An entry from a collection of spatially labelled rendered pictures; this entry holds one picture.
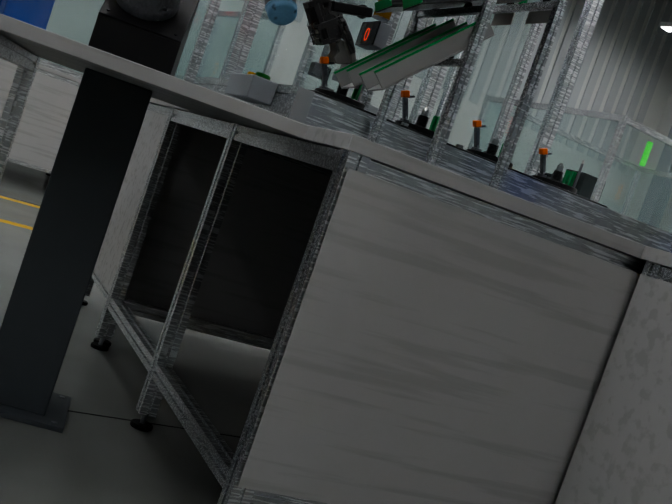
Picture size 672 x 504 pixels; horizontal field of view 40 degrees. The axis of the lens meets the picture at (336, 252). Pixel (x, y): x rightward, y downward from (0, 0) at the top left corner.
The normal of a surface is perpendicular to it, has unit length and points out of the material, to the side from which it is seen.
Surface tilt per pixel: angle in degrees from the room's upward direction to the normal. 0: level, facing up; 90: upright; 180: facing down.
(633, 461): 90
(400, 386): 90
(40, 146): 90
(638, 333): 90
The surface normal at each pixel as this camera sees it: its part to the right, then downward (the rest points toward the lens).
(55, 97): 0.51, 0.23
